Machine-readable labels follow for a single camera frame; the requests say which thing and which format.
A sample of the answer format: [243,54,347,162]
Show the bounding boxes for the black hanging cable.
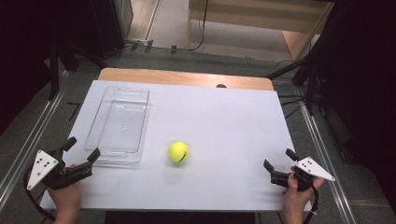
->
[187,0,209,52]

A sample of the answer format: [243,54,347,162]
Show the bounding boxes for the clear plastic tray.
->
[84,86,151,164]

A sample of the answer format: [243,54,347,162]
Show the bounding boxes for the person's right hand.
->
[281,165,326,220]

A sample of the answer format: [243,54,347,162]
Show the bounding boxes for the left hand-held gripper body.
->
[26,148,94,191]

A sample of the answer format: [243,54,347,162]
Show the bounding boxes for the black floor cables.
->
[274,60,305,119]

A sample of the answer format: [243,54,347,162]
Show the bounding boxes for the light wooden cabinet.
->
[187,0,334,63]

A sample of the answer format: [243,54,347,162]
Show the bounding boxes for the black cabinet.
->
[89,0,134,59]

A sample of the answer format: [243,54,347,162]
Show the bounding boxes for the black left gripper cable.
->
[22,166,57,222]

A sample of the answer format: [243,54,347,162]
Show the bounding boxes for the metal floor rail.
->
[298,102,359,224]
[0,70,69,208]

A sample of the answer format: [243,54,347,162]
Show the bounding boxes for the person's left hand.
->
[46,163,83,219]

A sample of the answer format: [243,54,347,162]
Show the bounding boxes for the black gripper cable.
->
[302,185,320,224]
[22,166,57,222]

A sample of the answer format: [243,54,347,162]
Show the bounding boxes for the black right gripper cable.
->
[302,185,320,224]

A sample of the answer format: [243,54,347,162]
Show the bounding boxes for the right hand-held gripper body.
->
[270,156,336,192]

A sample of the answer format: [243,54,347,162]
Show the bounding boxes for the black tripod stand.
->
[265,18,326,117]

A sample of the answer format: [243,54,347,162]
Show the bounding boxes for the yellow tennis ball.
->
[168,141,190,164]

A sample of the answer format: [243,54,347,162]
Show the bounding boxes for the black metal stand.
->
[46,39,110,101]

